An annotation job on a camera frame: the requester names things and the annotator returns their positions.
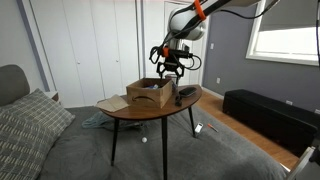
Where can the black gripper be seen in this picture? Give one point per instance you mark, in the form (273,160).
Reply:
(174,63)

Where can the brown cardboard box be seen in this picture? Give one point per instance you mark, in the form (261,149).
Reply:
(146,96)

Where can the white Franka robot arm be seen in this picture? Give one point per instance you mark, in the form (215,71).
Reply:
(197,33)

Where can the small blue item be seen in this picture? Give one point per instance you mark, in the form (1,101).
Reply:
(154,86)

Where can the white room door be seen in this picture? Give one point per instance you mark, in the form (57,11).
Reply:
(195,76)

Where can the black oval case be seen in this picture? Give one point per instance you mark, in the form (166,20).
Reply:
(187,91)

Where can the small black clip object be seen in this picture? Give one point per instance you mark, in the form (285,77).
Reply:
(178,101)

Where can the black table leg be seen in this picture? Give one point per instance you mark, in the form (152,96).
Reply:
(192,121)
(115,143)
(164,150)

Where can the white closet door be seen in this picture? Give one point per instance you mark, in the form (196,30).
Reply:
(66,50)
(123,40)

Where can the small white device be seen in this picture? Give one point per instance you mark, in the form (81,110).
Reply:
(199,128)

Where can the flat brown paper sheet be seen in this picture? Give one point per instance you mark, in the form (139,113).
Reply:
(111,103)

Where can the small white ball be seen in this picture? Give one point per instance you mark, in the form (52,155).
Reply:
(144,140)

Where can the teal crumpled cloth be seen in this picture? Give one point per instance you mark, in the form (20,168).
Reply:
(96,120)

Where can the black storage bench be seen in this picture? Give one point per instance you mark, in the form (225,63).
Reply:
(266,113)

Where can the white topped nightstand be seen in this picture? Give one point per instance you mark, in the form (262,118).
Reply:
(53,96)

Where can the grey roller blind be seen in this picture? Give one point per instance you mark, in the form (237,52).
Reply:
(290,15)

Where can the grey plaid pillow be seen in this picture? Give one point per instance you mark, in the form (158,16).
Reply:
(40,110)

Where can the silver metal stand bar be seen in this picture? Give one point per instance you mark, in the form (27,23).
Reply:
(300,163)

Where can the grey upholstered headboard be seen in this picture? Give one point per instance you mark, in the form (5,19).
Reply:
(11,83)

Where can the black stand part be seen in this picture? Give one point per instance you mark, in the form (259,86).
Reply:
(315,156)

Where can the grey dashed pattern pillow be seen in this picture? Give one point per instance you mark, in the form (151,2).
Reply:
(20,150)

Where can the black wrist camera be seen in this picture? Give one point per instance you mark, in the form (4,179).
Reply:
(180,53)

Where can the white light switch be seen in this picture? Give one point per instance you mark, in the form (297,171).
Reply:
(212,46)

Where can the white wall outlet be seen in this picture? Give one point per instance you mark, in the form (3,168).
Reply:
(317,111)
(218,80)
(289,102)

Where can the white window frame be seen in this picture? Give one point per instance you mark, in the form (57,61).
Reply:
(286,58)

